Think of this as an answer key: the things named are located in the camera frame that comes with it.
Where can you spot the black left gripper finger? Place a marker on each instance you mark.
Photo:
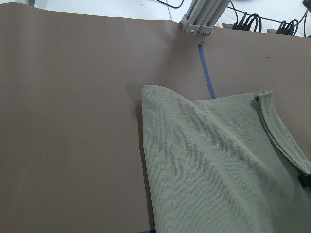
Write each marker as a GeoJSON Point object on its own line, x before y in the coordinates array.
{"type": "Point", "coordinates": [305, 180]}

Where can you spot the olive green long-sleeve shirt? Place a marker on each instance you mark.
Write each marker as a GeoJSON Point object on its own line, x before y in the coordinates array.
{"type": "Point", "coordinates": [225, 165]}

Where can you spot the aluminium frame post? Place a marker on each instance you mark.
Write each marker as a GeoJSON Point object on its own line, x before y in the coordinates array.
{"type": "Point", "coordinates": [202, 16]}

